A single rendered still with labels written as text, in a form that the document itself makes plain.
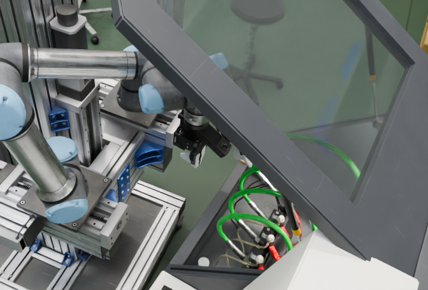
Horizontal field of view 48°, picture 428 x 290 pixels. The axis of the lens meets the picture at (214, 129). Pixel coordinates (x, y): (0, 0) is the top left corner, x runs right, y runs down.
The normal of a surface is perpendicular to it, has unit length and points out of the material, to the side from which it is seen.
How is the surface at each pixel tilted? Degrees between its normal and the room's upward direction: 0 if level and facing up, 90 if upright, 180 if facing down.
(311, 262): 0
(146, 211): 0
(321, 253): 0
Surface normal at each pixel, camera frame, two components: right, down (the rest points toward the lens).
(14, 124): 0.29, 0.63
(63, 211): 0.33, 0.80
